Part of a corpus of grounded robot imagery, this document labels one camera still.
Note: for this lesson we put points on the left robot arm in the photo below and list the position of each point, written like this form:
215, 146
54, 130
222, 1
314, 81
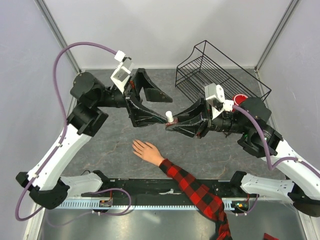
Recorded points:
44, 182

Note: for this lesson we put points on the black wire rack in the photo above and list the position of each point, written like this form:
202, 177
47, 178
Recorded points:
206, 64

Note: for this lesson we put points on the red mug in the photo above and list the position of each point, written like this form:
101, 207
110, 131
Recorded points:
239, 98

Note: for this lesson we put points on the white slotted cable duct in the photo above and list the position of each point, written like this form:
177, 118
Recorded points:
94, 204

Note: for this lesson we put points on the glitter red nail polish bottle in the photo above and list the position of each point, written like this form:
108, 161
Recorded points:
170, 123

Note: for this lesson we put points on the red plaid sleeve forearm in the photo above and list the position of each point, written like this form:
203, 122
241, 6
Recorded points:
209, 204

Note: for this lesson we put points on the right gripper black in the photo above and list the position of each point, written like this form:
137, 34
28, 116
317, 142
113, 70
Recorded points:
191, 129

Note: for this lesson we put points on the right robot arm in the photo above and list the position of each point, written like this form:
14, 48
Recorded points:
301, 188

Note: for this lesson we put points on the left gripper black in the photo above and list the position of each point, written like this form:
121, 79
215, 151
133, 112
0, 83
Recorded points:
141, 117

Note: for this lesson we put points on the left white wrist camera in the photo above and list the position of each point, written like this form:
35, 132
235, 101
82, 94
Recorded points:
122, 73

